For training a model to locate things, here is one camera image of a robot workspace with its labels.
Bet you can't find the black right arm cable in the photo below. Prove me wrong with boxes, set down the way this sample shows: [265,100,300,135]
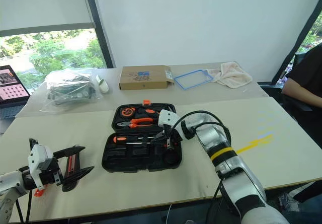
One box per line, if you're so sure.
[170,110,232,149]

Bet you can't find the white plastic scoop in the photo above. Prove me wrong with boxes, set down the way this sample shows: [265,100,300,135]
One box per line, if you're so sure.
[95,74,110,94]

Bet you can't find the person in black shirt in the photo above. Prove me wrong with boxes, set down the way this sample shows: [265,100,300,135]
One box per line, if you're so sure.
[281,42,322,148]

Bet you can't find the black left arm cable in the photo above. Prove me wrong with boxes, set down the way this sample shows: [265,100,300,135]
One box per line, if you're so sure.
[15,189,34,224]

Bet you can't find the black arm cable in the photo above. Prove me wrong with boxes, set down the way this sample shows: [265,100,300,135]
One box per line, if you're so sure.
[15,189,34,224]
[170,110,232,149]

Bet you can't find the red black utility knife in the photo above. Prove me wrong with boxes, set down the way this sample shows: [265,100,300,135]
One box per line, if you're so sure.
[63,152,82,184]

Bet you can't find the dark window frame post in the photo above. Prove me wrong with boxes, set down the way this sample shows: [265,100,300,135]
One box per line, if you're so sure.
[82,0,117,69]

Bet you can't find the laptop with pink screen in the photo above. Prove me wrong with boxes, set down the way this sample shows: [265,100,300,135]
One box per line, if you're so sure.
[0,64,31,120]

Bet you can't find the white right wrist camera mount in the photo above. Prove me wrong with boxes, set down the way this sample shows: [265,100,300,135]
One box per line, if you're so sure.
[157,109,181,129]

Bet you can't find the grey window roller blind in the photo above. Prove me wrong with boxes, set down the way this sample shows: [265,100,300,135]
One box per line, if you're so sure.
[0,0,95,38]

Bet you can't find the orange handled screwdriver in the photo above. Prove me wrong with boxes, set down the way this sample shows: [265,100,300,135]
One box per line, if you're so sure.
[113,135,157,144]

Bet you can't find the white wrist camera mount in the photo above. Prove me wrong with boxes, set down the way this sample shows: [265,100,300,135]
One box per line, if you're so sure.
[27,144,55,187]
[157,109,181,129]

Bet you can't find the black plastic tool case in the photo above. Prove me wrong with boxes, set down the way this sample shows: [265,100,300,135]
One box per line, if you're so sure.
[101,99,183,173]

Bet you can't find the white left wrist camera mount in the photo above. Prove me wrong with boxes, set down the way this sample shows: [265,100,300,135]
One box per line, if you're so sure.
[27,144,55,187]

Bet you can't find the orange handled pliers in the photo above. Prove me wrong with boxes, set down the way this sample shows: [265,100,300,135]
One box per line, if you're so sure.
[116,117,155,129]

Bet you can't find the orange black tape measure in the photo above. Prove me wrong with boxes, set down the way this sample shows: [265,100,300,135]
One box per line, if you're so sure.
[120,106,137,118]

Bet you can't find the clear plastic bag with parts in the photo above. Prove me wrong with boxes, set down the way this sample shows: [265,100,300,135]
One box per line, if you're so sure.
[39,68,104,113]

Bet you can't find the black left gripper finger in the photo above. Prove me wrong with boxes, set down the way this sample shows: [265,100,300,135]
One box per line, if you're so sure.
[61,166,95,192]
[52,145,86,160]

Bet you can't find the pink towel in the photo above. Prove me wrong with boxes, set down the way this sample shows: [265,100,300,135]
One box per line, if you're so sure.
[205,61,253,87]

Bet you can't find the black tape roll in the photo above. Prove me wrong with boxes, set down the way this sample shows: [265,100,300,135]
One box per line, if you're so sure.
[164,149,180,165]

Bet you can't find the brown cardboard box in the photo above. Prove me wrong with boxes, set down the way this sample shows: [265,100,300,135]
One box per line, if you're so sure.
[119,65,175,91]

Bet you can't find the blue rimmed clear lid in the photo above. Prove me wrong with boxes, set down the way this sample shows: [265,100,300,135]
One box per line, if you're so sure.
[173,69,215,92]

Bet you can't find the black orange handled tool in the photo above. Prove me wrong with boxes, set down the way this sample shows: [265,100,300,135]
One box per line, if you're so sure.
[137,107,162,117]

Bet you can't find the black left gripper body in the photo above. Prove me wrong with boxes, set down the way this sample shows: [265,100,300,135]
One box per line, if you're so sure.
[37,156,64,187]

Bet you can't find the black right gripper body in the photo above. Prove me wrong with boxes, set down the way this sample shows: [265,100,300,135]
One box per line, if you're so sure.
[160,123,183,151]

